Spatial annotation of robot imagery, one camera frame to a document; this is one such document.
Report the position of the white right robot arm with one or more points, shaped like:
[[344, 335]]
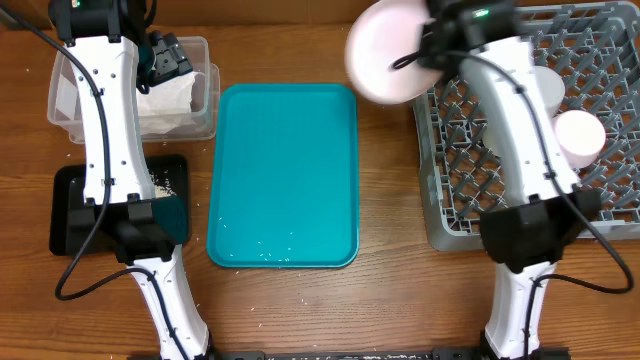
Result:
[[480, 42]]

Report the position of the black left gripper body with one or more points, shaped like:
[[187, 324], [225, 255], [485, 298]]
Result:
[[161, 62]]

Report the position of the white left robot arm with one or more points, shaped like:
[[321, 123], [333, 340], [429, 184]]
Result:
[[113, 59]]

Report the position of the grey bowl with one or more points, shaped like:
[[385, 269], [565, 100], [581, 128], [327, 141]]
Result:
[[552, 89]]

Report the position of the clear plastic waste bin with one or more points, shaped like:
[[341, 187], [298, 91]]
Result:
[[64, 108]]

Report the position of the small pink saucer plate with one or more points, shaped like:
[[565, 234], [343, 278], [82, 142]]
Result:
[[581, 137]]

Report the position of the black tray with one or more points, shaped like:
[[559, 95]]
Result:
[[68, 195]]

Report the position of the large pink plate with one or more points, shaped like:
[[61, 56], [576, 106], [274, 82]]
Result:
[[385, 32]]

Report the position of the pale green cup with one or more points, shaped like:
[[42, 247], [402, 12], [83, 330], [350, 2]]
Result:
[[489, 141]]

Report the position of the grey dishwasher rack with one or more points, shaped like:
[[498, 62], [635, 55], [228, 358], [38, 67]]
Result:
[[594, 48]]

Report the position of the spilled rice pile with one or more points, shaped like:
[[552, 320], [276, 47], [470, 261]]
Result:
[[165, 183]]

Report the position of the white napkin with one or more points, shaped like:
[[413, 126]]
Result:
[[167, 106]]

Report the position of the teal serving tray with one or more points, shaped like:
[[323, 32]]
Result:
[[285, 186]]

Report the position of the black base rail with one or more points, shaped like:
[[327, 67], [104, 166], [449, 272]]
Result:
[[443, 353]]

